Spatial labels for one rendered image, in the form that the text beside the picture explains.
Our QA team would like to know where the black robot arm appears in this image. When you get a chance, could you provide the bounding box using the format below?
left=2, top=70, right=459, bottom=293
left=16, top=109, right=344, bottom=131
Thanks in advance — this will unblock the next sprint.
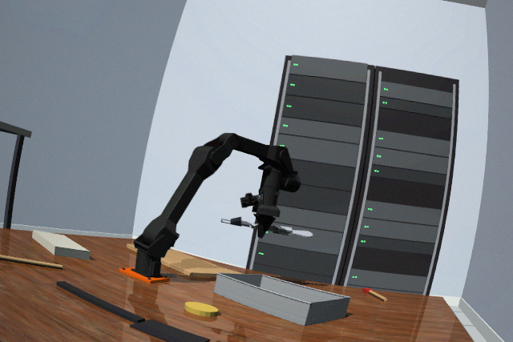
left=131, top=133, right=301, bottom=278

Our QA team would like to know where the yellow flat disc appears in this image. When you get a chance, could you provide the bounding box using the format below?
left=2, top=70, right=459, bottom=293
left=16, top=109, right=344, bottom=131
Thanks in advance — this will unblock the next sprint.
left=184, top=302, right=219, bottom=317

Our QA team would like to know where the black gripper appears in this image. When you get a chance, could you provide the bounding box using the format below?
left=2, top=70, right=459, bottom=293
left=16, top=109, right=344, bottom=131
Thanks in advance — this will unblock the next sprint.
left=252, top=186, right=280, bottom=239

